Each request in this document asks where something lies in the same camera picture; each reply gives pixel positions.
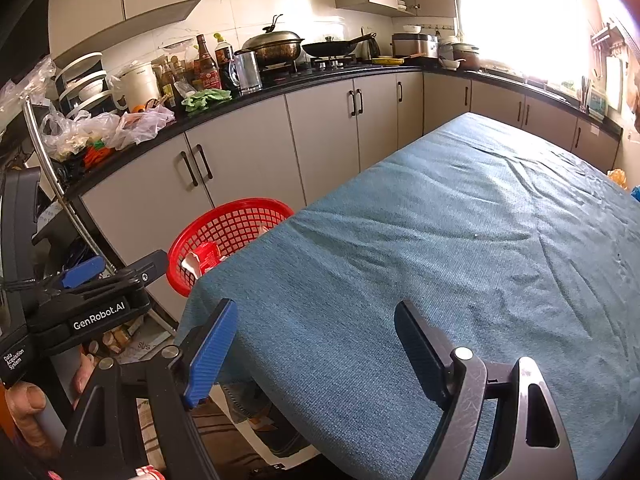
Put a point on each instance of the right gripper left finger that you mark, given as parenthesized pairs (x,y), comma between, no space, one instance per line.
(178,379)

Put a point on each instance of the green rubber gloves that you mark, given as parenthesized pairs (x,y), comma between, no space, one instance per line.
(203,99)

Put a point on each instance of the left hand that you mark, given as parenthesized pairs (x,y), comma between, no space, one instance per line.
(25,400)

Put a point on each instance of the red label sauce bottle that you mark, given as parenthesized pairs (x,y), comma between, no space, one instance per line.
(208,70)

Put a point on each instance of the white rice cooker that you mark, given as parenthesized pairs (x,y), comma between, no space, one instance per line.
(135,86)

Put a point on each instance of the silver rice cooker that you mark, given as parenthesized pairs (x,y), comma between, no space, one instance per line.
(409,44)

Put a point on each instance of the blue table cloth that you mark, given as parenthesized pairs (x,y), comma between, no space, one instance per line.
(510,245)

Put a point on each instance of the steel lidded wok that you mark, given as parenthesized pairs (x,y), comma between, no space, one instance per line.
(274,46)

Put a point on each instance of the lower kitchen cabinets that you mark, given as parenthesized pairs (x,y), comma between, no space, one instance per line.
(299,144)

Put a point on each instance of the blue plastic bag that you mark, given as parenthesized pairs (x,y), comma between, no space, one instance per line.
(636,192)

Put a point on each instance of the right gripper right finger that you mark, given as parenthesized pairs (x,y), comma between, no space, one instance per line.
(455,379)

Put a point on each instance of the red plastic basket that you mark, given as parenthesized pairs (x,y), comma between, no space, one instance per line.
(231,226)

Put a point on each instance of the dark soy sauce bottle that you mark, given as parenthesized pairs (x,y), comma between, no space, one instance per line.
(224,59)

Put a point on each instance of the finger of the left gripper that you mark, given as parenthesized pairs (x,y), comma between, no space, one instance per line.
(138,275)
(83,272)

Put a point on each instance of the clear plastic bags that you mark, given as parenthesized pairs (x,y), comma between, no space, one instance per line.
(63,137)

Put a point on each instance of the yellow plastic bag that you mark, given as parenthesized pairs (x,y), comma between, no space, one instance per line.
(618,176)

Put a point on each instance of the black frying pan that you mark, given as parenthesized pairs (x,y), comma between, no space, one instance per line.
(335,48)

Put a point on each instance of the red torn packaging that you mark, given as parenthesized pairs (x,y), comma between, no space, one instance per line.
(201,259)

